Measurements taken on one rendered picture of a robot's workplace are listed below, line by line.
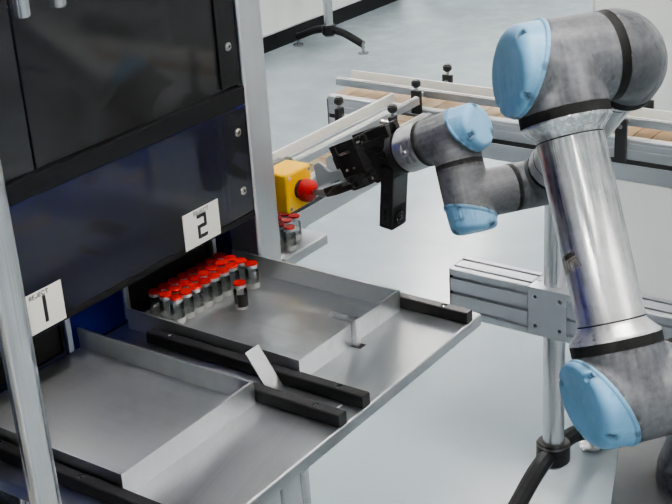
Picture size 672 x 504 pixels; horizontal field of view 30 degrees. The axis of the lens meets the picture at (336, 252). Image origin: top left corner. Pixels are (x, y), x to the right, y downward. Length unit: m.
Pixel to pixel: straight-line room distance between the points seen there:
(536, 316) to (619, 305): 1.29
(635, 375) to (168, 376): 0.68
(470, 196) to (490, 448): 1.43
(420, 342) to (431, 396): 1.60
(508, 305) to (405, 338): 1.00
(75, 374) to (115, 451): 0.23
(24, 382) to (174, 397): 0.81
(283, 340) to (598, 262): 0.56
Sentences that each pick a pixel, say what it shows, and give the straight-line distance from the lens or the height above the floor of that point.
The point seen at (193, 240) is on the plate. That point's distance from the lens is 1.98.
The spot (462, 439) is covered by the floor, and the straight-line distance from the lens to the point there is 3.29.
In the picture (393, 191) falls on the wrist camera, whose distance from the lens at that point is 2.03.
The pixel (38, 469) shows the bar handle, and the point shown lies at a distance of 1.03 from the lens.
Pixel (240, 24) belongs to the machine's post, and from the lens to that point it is 2.00.
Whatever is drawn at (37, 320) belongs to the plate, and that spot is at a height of 1.01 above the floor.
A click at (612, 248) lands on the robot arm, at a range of 1.56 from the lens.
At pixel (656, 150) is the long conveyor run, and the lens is 2.55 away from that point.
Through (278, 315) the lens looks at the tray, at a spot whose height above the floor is 0.88.
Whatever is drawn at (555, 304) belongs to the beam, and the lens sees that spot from 2.80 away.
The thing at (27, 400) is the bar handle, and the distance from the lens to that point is 1.00.
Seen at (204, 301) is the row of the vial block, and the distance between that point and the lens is 2.02.
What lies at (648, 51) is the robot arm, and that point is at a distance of 1.62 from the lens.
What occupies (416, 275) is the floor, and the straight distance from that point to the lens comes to 4.17.
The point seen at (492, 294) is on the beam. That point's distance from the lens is 2.87.
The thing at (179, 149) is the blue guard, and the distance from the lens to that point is 1.92.
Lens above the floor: 1.76
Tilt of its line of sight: 24 degrees down
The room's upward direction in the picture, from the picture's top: 4 degrees counter-clockwise
